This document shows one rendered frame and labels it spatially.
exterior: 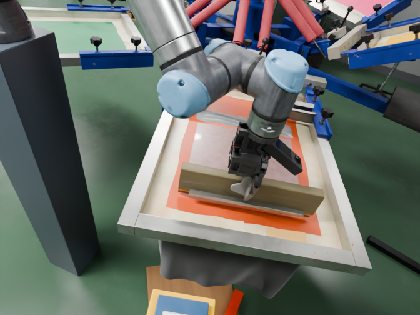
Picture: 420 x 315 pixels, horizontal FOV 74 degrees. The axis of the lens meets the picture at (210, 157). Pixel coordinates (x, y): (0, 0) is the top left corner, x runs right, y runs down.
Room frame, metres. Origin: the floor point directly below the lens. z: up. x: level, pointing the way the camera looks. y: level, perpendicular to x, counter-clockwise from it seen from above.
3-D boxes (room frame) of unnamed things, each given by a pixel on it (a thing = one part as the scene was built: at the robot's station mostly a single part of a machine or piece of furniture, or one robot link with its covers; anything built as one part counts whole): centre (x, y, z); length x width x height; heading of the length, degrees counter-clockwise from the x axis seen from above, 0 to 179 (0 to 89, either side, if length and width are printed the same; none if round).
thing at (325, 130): (0.99, -0.37, 0.98); 0.30 x 0.05 x 0.07; 3
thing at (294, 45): (1.79, -0.05, 0.99); 0.82 x 0.79 x 0.12; 3
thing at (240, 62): (0.51, 0.00, 1.31); 0.11 x 0.11 x 0.08; 64
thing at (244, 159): (0.48, -0.09, 1.15); 0.09 x 0.08 x 0.12; 93
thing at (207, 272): (0.44, -0.12, 0.74); 0.45 x 0.03 x 0.43; 93
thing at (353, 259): (0.73, -0.11, 0.97); 0.79 x 0.58 x 0.04; 3
